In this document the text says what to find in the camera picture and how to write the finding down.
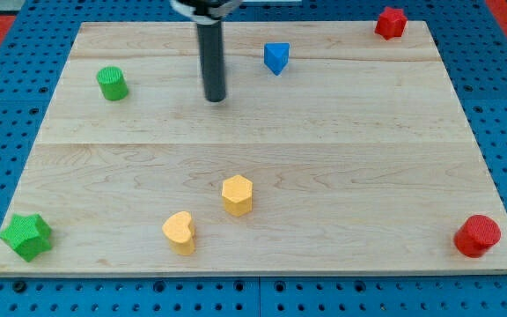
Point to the blue triangle block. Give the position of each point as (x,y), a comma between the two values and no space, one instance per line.
(276,56)

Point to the green cylinder block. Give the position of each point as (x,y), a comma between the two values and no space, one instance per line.
(112,83)

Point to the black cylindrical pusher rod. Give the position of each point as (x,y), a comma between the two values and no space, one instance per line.
(211,55)

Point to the light wooden board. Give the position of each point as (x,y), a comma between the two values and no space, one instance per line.
(360,154)

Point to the green star block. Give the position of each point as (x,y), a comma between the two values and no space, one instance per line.
(28,236)

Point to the yellow heart block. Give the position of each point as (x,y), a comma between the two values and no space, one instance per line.
(179,230)

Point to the red star block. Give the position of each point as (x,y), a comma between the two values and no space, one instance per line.
(391,23)

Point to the red cylinder block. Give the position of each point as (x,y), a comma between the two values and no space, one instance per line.
(477,236)

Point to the yellow hexagon block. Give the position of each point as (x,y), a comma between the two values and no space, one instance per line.
(237,195)

